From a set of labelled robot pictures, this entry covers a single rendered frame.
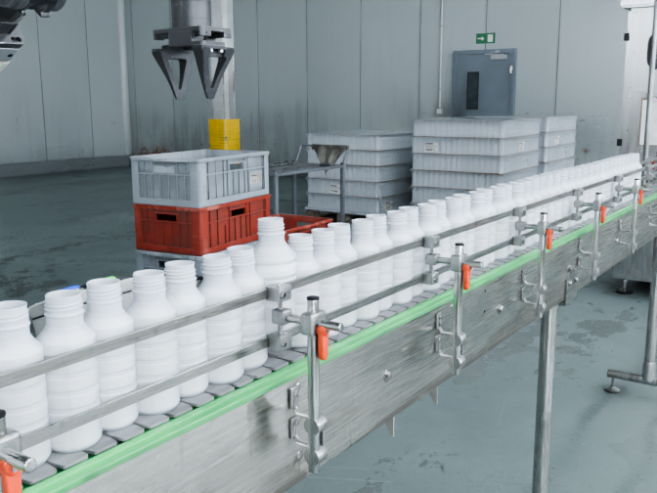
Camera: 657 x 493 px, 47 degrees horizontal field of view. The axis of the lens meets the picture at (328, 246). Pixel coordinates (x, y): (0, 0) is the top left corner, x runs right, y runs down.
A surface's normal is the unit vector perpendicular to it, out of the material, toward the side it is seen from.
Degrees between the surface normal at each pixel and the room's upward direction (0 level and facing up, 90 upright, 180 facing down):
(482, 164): 90
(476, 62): 90
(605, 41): 90
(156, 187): 90
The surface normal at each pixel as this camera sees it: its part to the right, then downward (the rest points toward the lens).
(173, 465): 0.83, 0.11
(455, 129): -0.52, 0.16
